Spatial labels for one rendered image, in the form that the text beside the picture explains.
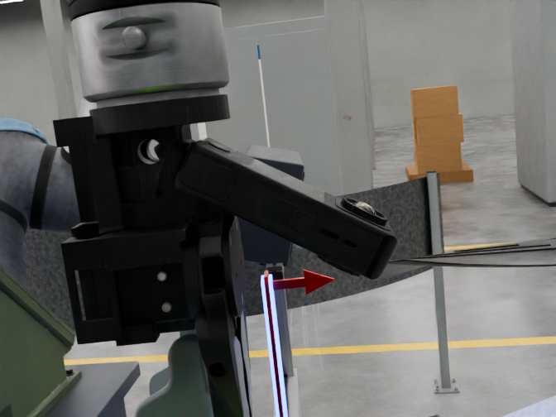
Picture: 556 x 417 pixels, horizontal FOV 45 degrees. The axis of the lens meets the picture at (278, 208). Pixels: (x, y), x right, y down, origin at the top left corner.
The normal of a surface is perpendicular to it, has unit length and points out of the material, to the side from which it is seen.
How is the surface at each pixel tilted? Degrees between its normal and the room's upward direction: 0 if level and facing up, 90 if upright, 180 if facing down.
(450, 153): 90
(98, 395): 0
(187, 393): 92
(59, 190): 85
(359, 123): 90
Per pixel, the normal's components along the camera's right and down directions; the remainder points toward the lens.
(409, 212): 0.62, 0.07
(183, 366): -0.01, 0.21
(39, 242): -0.33, 0.19
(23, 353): 0.98, -0.08
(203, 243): -0.10, -0.66
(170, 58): 0.37, 0.10
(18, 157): 0.31, -0.51
